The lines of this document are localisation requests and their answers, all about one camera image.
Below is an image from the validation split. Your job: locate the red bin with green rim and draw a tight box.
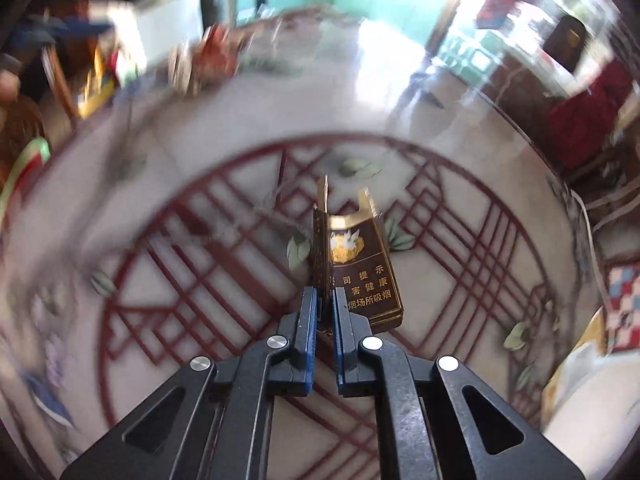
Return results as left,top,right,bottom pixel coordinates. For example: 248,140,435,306
1,138,51,220

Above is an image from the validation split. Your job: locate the white charging cable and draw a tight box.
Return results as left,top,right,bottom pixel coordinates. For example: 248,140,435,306
566,186,640,321

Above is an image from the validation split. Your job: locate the dark brown handbag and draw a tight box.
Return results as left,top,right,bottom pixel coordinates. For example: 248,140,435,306
542,14,588,74

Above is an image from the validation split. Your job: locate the crumpled red paper trash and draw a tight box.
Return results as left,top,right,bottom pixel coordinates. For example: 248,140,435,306
167,24,252,96

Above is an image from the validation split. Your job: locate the checkered red blue cushion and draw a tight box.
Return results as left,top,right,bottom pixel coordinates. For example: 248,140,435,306
605,260,640,353

